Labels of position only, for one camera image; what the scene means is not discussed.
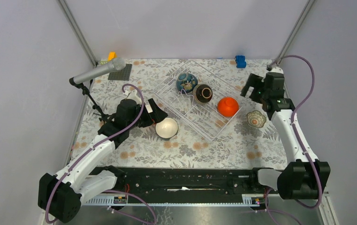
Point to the floral table mat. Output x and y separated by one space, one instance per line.
239 146

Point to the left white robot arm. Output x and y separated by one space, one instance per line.
62 194

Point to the grey lego baseplate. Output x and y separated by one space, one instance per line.
122 75

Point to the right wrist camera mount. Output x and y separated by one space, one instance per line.
274 69

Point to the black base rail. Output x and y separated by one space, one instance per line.
187 186

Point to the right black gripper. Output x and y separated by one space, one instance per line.
253 80

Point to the teal square ceramic cup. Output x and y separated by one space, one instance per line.
167 128

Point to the blue toy brick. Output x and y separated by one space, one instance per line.
240 61

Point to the yellow toy brick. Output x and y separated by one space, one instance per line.
111 55

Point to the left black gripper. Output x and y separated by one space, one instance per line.
156 115

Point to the white wire dish rack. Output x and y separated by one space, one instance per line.
203 118

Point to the white flower-shaped bowl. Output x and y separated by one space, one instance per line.
256 119

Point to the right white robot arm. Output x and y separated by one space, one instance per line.
305 176

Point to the silver microphone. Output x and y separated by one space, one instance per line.
115 65

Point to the dark blue floral bowl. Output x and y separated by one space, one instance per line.
186 82

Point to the black bowl patterned rim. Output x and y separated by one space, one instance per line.
203 93

